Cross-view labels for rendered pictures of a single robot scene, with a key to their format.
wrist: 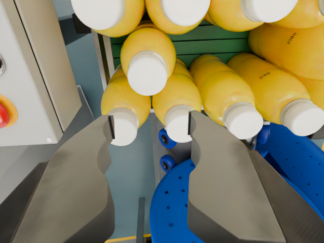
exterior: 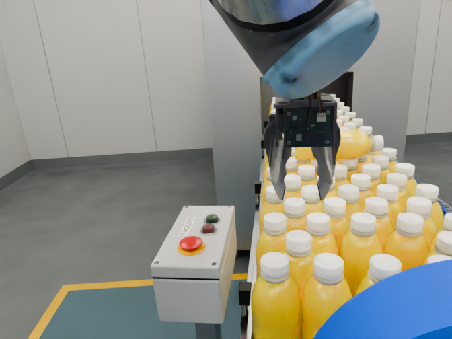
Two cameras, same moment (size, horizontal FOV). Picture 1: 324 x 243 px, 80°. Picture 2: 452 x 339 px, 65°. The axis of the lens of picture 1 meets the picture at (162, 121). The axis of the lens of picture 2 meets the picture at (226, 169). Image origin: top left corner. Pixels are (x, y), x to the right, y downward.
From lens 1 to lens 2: 0.56 m
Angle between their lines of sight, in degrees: 102
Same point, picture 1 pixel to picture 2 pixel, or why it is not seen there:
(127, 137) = (280, 262)
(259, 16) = (358, 221)
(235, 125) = (374, 259)
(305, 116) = (436, 258)
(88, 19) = (270, 219)
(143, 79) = (296, 237)
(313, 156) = not seen: outside the picture
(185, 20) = (318, 221)
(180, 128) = (325, 259)
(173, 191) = not seen: outside the picture
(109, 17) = (280, 219)
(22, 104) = (211, 246)
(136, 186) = not seen: outside the picture
